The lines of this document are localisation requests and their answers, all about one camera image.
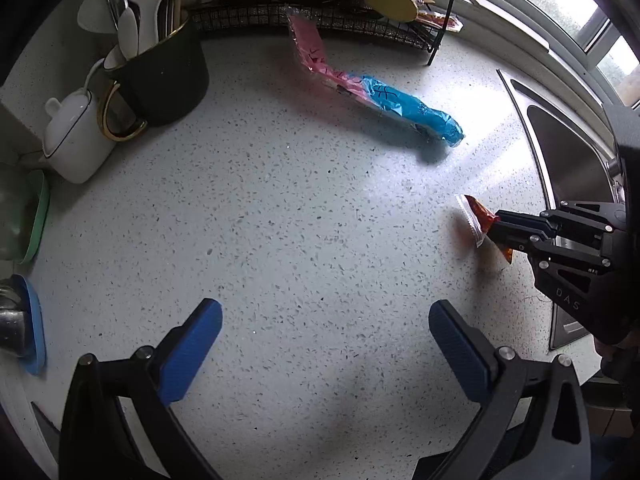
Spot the pink blue plastic wrapper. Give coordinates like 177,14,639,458
286,8,464,148

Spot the red sauce packet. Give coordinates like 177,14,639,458
456,194,500,248

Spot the window frame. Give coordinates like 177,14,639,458
489,0,639,108

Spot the stainless steel kitchen sink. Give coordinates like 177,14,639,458
489,76,632,344

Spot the black utensil holder cup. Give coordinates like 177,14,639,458
103,21,209,127

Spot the black wire rack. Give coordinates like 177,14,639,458
186,0,463,58

